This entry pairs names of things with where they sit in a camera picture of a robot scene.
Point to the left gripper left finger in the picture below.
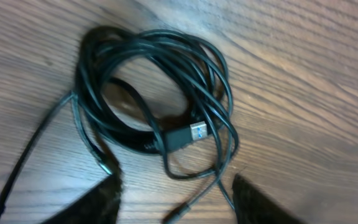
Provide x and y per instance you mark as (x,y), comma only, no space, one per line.
(100,205)

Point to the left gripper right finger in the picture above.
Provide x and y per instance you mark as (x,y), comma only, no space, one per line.
(252,206)

